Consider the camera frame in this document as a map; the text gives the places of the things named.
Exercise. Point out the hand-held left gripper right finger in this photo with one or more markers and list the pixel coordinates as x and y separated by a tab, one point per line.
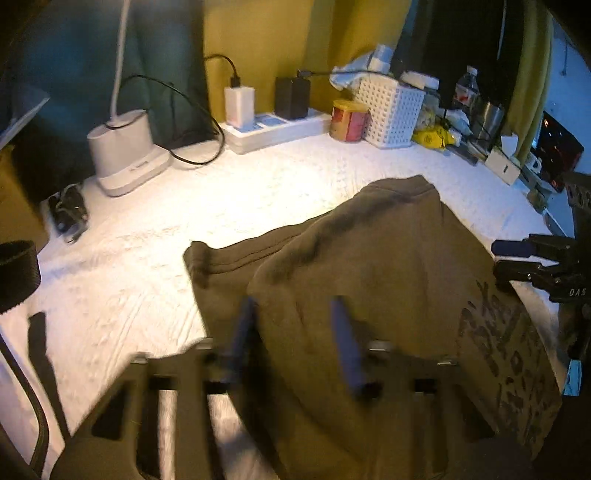
346	341

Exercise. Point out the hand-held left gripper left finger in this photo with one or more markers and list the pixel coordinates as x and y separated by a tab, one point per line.
242	332

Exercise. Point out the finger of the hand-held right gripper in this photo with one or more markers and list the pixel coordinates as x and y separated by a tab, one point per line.
517	271
510	248

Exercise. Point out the brown t-shirt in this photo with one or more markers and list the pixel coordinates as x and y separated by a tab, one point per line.
392	258

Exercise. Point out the small white box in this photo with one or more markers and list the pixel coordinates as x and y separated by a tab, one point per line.
503	164

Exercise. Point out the white mug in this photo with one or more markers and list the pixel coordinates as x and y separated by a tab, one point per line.
533	161

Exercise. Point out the folded white paper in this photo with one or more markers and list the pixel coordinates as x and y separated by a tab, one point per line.
510	144

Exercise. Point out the steel tumbler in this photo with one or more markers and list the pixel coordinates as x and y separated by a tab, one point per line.
489	117

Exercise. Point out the yellow packet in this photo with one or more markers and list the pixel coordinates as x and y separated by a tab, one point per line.
431	137

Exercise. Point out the clear water bottle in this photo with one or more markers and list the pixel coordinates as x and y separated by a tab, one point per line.
466	90

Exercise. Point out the yellow curtain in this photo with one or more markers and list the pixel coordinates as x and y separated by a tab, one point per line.
531	69
277	37

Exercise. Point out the white plastic basket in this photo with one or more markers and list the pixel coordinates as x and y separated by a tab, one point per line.
388	110

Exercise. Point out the clear jar with white lid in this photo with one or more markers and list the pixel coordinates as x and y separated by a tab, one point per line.
420	78

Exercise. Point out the white power strip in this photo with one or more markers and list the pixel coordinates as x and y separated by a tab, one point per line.
277	134

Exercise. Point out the white desk lamp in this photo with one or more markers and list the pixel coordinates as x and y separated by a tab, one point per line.
124	161

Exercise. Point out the dark window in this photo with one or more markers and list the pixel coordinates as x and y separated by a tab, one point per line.
452	37

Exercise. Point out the white charger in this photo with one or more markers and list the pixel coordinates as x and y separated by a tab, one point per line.
240	108

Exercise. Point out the white bottle with blue cap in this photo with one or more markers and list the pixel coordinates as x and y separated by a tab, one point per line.
382	57

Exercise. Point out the black fabric band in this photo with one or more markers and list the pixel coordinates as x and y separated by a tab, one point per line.
18	277

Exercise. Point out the crumpled white tissue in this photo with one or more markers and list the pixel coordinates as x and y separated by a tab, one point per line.
351	74

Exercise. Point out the black charger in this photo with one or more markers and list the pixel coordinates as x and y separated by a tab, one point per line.
291	97

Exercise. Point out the cardboard box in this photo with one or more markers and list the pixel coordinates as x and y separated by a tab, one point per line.
18	207

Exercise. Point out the teal curtain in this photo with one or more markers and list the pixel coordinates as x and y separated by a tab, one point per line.
69	55

